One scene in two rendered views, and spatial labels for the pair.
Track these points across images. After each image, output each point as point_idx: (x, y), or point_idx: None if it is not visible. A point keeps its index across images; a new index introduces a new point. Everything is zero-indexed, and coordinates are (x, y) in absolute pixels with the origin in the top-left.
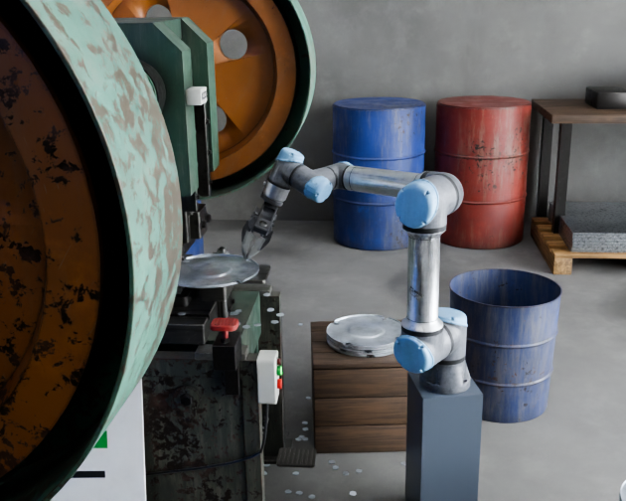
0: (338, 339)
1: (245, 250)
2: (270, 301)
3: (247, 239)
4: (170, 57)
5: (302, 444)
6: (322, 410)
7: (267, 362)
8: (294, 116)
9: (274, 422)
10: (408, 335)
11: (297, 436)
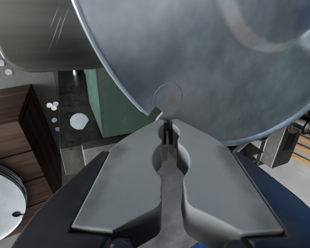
0: None
1: (184, 128)
2: (78, 139)
3: (218, 176)
4: None
5: (48, 96)
6: (15, 99)
7: None
8: None
9: (66, 75)
10: None
11: (57, 108)
